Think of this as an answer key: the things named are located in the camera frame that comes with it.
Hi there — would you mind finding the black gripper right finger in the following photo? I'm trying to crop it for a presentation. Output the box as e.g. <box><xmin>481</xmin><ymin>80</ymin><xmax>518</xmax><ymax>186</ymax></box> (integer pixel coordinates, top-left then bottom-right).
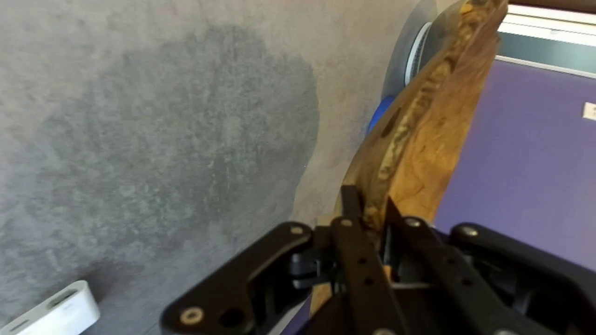
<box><xmin>380</xmin><ymin>196</ymin><xmax>596</xmax><ymax>335</ymax></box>

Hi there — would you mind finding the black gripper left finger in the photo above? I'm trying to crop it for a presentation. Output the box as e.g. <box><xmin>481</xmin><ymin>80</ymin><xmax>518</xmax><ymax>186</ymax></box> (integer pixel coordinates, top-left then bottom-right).
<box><xmin>159</xmin><ymin>184</ymin><xmax>406</xmax><ymax>335</ymax></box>

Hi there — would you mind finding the round metal bowl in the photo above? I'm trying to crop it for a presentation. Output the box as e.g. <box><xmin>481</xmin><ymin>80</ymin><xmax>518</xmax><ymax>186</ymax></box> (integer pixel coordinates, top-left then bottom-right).
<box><xmin>380</xmin><ymin>0</ymin><xmax>460</xmax><ymax>104</ymax></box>

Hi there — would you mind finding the grey concrete table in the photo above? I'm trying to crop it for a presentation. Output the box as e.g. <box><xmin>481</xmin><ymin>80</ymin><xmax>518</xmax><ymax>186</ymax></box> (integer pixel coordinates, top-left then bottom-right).
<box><xmin>0</xmin><ymin>0</ymin><xmax>507</xmax><ymax>335</ymax></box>

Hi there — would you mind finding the white plug adapter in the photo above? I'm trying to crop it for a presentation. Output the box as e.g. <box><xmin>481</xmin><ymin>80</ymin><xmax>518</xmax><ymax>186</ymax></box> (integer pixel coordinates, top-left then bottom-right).
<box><xmin>0</xmin><ymin>278</ymin><xmax>103</xmax><ymax>335</ymax></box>

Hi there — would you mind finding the blue ring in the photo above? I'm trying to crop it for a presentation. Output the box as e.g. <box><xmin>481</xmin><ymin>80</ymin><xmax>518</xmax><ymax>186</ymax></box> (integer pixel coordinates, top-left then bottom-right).
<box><xmin>365</xmin><ymin>91</ymin><xmax>401</xmax><ymax>136</ymax></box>

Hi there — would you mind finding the white door frame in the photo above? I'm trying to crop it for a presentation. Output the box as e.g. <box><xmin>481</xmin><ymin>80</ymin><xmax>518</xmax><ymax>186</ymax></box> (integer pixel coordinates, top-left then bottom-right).
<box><xmin>496</xmin><ymin>2</ymin><xmax>596</xmax><ymax>80</ymax></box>

